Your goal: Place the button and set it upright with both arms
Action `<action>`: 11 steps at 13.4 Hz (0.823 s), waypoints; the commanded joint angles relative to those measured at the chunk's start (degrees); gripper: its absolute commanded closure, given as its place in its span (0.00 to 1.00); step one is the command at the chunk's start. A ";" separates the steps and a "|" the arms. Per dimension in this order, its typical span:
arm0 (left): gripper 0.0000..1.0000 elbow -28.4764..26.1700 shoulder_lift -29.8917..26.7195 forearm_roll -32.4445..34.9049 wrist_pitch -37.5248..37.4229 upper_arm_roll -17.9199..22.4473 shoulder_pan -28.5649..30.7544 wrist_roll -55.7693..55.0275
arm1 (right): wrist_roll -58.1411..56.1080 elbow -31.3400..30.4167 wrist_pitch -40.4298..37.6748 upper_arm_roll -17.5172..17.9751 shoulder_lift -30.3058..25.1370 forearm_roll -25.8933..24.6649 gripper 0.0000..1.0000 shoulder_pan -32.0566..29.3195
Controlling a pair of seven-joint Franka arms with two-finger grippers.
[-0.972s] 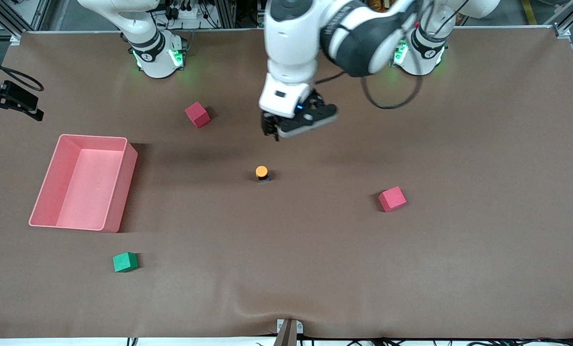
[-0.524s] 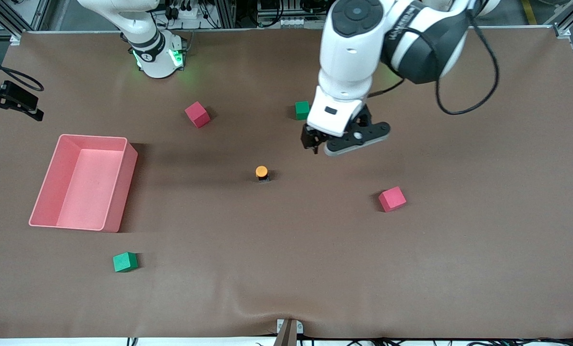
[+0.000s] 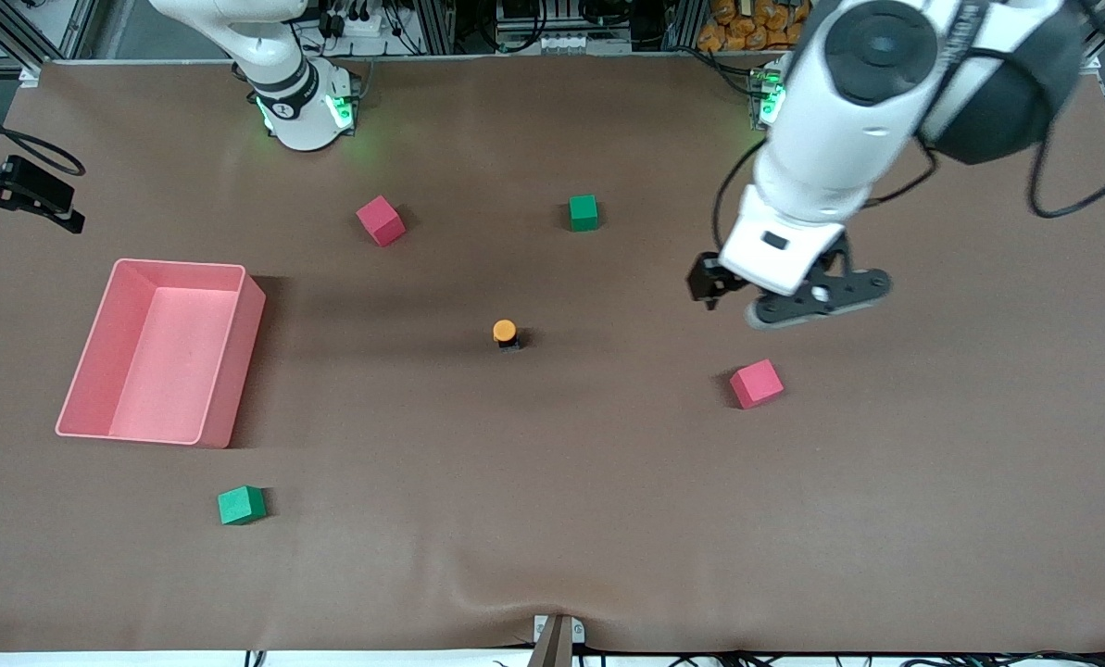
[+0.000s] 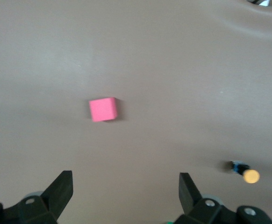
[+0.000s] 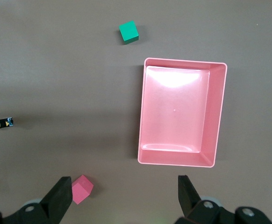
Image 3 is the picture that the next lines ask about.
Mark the orange capped push button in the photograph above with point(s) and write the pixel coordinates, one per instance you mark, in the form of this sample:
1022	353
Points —
505	330

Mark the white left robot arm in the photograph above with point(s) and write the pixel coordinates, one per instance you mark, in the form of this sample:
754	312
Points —
839	120

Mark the pink cube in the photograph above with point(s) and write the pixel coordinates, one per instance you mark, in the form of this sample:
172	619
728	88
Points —
381	220
756	384

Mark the green cube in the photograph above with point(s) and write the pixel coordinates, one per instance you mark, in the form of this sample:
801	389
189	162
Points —
241	506
583	213

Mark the pink plastic bin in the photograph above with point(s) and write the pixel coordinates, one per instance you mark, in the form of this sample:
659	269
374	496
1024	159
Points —
172	352

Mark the orange packaged goods pile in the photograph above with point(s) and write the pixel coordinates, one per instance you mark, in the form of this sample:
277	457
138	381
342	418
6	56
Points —
747	32

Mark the white terminal block row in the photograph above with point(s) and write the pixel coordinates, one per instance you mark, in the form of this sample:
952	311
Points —
561	42

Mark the brown table cover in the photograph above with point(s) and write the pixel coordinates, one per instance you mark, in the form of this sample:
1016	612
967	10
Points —
552	519

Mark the white power strip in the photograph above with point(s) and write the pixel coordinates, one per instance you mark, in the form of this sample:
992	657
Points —
367	23

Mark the aluminium frame profile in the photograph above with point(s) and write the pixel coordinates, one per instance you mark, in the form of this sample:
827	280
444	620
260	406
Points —
15	32

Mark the brown camera stand post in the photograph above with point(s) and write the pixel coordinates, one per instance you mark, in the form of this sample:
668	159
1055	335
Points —
555	644

